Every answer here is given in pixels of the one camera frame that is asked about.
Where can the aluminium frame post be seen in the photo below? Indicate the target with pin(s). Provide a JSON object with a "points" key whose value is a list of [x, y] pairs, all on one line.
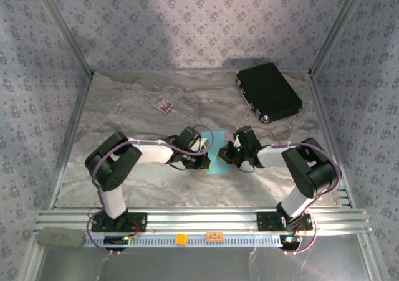
{"points": [[339, 28]]}

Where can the left controller board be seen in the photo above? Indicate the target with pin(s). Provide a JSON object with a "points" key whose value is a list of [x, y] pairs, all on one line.
{"points": [[116, 240]]}

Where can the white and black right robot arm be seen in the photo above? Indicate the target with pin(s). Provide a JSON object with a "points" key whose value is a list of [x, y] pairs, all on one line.
{"points": [[311, 172]]}

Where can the small printed card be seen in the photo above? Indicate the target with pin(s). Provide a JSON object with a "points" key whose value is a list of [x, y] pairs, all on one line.
{"points": [[162, 104]]}

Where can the right controller board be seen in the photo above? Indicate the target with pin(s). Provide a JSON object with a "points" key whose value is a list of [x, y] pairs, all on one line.
{"points": [[290, 240]]}

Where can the grey foam block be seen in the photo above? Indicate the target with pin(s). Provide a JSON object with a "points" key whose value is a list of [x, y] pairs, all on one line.
{"points": [[60, 237]]}

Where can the orange number label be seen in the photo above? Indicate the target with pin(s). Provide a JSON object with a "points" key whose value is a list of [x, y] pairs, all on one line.
{"points": [[214, 236]]}

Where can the light blue paper sheet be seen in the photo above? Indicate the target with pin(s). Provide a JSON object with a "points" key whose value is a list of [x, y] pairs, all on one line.
{"points": [[218, 137]]}

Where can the black hard case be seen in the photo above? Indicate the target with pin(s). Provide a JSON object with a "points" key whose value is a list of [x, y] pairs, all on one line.
{"points": [[268, 91]]}

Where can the controller board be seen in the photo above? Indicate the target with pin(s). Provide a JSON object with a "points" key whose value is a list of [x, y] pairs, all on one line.
{"points": [[116, 240], [290, 240]]}

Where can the orange square tag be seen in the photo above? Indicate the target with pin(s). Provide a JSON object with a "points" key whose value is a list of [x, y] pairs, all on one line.
{"points": [[181, 239]]}

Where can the aluminium side rail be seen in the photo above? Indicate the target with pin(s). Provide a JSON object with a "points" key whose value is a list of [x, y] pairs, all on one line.
{"points": [[330, 122], [73, 137]]}

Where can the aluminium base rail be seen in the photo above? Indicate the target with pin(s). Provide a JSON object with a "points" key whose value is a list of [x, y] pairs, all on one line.
{"points": [[202, 220]]}

